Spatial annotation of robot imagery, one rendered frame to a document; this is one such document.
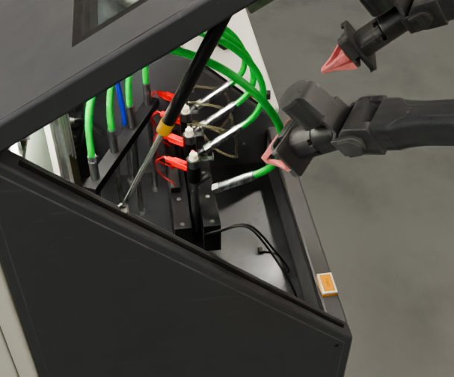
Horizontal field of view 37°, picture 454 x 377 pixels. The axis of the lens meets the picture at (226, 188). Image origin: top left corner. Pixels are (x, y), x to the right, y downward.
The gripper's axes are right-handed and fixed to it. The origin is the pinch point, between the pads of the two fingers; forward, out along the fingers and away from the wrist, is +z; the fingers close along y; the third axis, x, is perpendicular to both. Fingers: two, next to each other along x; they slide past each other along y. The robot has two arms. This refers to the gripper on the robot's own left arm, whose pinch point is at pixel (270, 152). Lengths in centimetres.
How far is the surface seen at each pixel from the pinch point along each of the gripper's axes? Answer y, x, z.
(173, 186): 1.4, -0.3, 35.2
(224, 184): 5.6, 0.0, 10.1
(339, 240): -69, 91, 111
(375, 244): -75, 101, 102
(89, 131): 11.6, -23.8, 22.2
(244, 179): 4.2, 1.1, 6.0
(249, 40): -62, -2, 60
